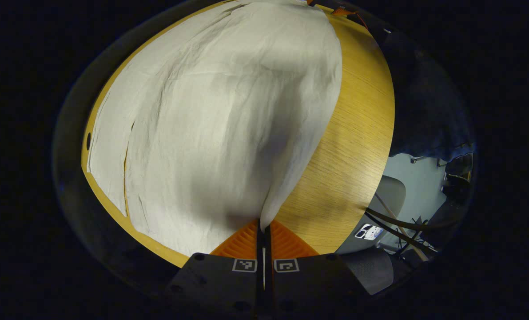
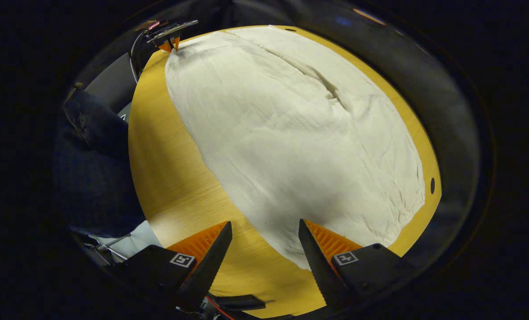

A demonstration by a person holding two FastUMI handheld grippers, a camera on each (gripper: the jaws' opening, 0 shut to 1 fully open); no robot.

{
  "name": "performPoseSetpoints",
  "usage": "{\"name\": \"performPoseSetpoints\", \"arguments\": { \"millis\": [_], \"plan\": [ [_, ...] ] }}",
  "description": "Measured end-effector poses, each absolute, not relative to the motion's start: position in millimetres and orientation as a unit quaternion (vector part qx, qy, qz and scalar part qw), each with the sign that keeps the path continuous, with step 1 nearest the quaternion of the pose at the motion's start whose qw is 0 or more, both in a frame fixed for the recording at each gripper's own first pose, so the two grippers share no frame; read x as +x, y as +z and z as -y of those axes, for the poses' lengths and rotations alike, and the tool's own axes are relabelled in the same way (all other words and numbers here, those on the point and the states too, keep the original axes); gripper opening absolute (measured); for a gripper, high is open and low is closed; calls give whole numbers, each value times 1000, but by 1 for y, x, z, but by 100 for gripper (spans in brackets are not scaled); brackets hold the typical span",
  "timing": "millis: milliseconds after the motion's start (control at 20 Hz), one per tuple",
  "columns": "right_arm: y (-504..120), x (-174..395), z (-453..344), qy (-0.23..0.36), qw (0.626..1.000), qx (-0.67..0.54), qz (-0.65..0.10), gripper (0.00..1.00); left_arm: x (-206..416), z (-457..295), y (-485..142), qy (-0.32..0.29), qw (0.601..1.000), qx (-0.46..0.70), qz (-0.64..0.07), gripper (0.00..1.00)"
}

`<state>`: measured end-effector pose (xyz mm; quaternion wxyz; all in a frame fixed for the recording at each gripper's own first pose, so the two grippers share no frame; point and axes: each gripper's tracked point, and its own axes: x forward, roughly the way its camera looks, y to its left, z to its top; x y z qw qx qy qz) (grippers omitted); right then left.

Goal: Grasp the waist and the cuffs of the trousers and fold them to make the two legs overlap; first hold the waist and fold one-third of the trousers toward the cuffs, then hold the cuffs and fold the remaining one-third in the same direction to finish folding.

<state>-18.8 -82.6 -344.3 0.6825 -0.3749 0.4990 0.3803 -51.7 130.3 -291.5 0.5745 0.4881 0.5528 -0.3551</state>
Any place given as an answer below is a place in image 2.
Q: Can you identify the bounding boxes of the white jeans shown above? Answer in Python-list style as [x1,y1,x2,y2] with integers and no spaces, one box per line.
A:
[164,25,426,270]

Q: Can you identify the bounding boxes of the person's dark clothing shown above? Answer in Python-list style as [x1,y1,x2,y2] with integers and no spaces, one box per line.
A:
[53,82,148,239]

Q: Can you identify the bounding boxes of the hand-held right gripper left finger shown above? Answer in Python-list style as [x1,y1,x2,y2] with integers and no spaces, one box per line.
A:
[115,221,233,312]

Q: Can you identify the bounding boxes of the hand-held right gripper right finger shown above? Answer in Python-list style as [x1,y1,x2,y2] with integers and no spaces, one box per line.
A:
[298,218,420,312]

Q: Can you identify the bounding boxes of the dark grey panel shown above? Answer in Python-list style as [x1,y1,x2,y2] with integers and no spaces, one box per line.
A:
[86,53,136,117]

